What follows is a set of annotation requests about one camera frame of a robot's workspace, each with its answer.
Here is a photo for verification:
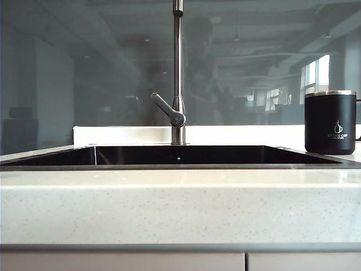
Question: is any steel faucet lever handle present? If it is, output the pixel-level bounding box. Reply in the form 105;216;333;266
150;92;186;128

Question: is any black mug with steel rim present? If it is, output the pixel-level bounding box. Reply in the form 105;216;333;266
303;90;361;155

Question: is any black rectangular sink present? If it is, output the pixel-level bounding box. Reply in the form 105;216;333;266
0;144;361;171

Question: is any stainless steel faucet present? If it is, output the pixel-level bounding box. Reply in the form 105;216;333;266
170;0;187;146

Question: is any white counter upstand ledge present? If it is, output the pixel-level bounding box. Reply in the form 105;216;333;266
72;124;307;145

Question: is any wide beige cabinet door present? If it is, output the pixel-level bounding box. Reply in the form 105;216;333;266
0;251;246;271

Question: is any narrow beige cabinet door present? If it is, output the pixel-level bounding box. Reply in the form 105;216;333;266
248;252;361;271

